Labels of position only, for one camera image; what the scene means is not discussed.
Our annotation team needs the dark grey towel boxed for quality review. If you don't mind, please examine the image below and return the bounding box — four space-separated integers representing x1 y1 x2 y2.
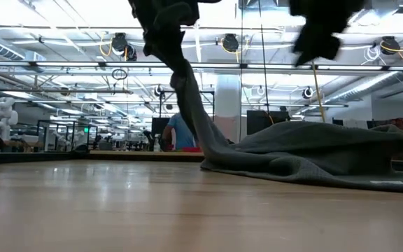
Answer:
168 59 403 195

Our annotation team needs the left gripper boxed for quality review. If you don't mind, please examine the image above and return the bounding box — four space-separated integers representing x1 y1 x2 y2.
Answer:
127 0 222 76

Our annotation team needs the white round column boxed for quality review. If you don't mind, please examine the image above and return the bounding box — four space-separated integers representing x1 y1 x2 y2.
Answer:
215 73 243 143

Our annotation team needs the person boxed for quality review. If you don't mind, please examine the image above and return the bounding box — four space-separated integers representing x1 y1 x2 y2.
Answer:
162 111 197 152

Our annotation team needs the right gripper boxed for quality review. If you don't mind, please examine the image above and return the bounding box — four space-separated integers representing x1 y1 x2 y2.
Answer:
288 0 365 67

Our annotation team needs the silver ventilation duct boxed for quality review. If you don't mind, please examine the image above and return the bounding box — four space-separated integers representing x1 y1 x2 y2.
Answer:
323 57 403 104

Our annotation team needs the hanging black cable loop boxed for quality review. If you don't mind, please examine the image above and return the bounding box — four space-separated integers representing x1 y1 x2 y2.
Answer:
111 68 129 81

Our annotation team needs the black aluminium table frame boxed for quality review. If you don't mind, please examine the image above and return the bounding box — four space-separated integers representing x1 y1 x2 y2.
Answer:
0 150 403 173

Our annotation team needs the yellow hanging cable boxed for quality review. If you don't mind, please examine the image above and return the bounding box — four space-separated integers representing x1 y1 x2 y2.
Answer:
311 62 327 124

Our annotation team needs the black cell frame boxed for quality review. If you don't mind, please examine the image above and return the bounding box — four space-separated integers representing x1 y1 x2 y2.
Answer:
36 120 99 152

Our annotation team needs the black monitor screen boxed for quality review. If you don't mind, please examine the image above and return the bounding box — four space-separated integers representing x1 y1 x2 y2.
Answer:
151 117 171 151
246 110 291 136

